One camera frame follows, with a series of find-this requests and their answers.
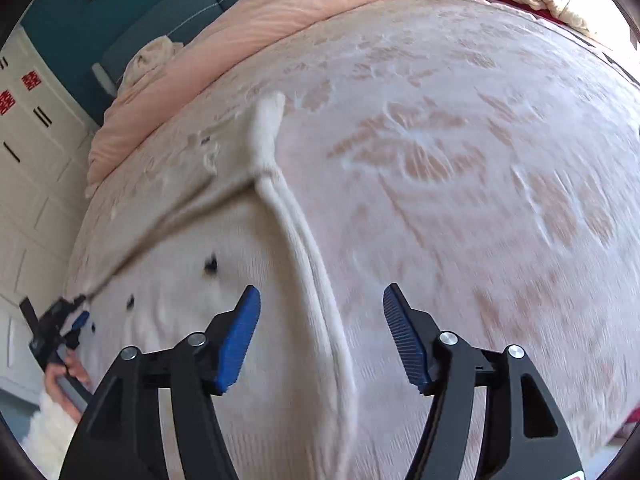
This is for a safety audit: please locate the cream knit cardigan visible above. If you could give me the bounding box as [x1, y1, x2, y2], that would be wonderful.
[67, 92, 355, 479]

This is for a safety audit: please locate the person's left hand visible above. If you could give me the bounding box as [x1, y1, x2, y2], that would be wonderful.
[43, 346, 94, 424]

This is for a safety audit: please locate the white panelled wardrobe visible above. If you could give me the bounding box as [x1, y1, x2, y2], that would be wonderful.
[0, 26, 96, 403]

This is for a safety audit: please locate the pink butterfly pattern bedspread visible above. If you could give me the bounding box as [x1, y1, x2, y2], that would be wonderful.
[67, 0, 639, 479]

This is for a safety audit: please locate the teal upholstered headboard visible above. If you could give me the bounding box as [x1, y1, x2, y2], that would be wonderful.
[22, 0, 239, 124]

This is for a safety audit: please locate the cream crumpled garment on duvet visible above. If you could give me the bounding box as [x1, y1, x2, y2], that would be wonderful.
[117, 36, 183, 96]

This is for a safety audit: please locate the peach pink duvet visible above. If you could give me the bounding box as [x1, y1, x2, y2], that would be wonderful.
[86, 0, 378, 196]

